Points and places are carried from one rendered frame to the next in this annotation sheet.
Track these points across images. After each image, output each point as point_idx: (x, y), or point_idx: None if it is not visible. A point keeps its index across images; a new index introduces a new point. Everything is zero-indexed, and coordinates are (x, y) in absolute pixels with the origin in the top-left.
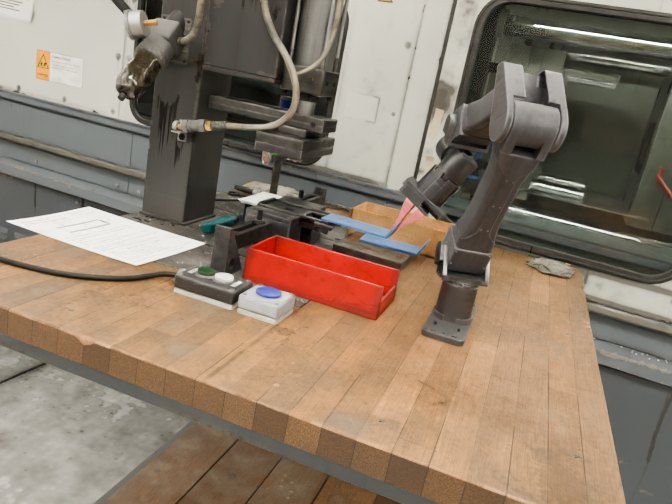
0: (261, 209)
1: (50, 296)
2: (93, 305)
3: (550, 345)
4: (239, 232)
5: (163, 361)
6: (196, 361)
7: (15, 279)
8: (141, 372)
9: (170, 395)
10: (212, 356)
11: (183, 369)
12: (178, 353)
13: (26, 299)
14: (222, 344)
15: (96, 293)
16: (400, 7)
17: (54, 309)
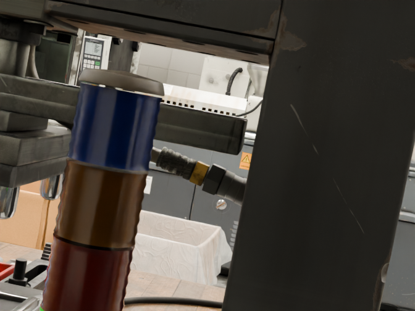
0: (20, 260)
1: (171, 287)
2: (131, 282)
3: None
4: (37, 263)
5: (40, 251)
6: (16, 250)
7: (220, 300)
8: None
9: None
10: (6, 252)
11: (23, 247)
12: (33, 254)
13: (183, 285)
14: (2, 257)
15: (144, 291)
16: None
17: (153, 279)
